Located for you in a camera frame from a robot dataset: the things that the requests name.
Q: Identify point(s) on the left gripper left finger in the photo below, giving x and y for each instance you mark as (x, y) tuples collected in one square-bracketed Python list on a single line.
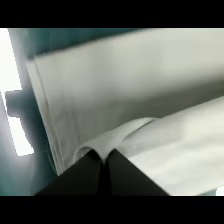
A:
[(80, 180)]

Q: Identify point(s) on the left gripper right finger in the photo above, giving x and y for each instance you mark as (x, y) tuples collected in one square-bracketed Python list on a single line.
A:
[(133, 181)]

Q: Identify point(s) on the white shirt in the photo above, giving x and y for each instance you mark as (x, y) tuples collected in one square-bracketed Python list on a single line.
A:
[(133, 86)]

